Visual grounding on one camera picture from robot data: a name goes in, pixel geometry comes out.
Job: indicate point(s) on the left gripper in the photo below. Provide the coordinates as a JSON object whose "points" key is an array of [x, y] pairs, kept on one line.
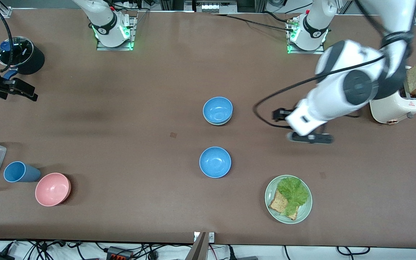
{"points": [[281, 115]]}

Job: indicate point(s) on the green bowl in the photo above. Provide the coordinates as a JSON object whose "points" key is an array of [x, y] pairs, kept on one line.
{"points": [[218, 124]]}

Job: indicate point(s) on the blue bowl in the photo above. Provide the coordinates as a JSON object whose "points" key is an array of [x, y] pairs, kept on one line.
{"points": [[217, 109], [215, 162]]}

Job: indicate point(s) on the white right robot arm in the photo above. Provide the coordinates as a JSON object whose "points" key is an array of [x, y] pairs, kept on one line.
{"points": [[103, 21]]}

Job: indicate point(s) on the pink bowl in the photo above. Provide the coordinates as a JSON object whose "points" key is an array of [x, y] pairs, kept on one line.
{"points": [[52, 189]]}

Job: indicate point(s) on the glass pot lid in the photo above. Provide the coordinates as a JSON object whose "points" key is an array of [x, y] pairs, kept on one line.
{"points": [[22, 50]]}

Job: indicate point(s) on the green lettuce leaf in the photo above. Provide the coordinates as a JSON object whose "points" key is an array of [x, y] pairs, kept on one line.
{"points": [[294, 191]]}

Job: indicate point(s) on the blue cup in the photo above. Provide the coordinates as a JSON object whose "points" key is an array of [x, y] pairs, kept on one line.
{"points": [[14, 171]]}

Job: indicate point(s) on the brown bread slice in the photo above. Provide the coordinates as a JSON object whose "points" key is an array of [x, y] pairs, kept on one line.
{"points": [[277, 204]]}

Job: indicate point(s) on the green plate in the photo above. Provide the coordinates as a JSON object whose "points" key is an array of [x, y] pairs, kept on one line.
{"points": [[305, 209]]}

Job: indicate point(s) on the cream white toaster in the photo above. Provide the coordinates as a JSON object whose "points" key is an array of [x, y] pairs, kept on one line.
{"points": [[395, 110]]}

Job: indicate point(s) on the grey power strip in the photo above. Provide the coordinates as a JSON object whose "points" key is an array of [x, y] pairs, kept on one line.
{"points": [[211, 6]]}

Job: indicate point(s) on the black orange power strip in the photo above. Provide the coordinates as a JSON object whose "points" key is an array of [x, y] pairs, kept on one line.
{"points": [[119, 253]]}

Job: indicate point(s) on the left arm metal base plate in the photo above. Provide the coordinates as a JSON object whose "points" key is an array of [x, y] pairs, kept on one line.
{"points": [[305, 52]]}

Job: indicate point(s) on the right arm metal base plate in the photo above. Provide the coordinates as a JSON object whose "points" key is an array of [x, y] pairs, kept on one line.
{"points": [[132, 36]]}

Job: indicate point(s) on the metal table edge bracket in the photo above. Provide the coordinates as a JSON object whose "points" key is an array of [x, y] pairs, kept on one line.
{"points": [[211, 237]]}

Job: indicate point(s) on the dark camera mount pole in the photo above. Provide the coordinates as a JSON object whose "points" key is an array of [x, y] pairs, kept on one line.
{"points": [[197, 251]]}

